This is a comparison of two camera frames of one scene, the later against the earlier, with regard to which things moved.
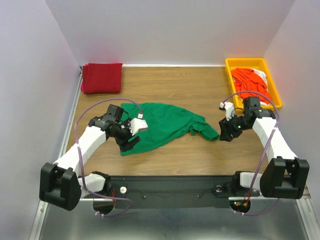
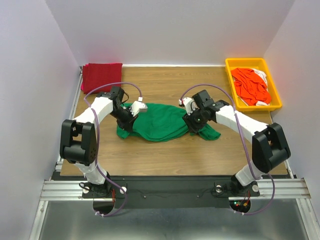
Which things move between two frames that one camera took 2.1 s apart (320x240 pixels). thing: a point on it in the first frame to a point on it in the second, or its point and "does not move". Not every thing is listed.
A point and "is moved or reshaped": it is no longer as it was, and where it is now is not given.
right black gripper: [227, 130] to [190, 124]
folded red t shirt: [102, 78] does not move
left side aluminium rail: [62, 152] does not move
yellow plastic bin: [259, 64] does not move
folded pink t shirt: [82, 86] does not move
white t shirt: [262, 75] does not move
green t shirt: [166, 124] is moved or reshaped
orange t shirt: [248, 84] does not move
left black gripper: [126, 141] to [127, 123]
